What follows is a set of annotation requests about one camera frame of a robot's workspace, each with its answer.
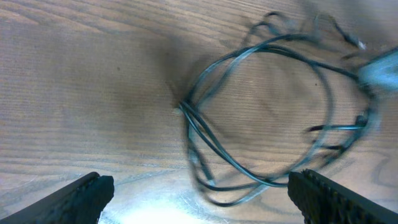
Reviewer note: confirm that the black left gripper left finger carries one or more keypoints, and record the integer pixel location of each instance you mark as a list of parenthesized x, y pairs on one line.
[(81, 201)]

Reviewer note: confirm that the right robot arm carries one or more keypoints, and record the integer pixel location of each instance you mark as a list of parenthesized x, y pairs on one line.
[(381, 71)]

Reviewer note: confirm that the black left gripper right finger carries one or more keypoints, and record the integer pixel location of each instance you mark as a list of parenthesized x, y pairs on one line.
[(322, 201)]

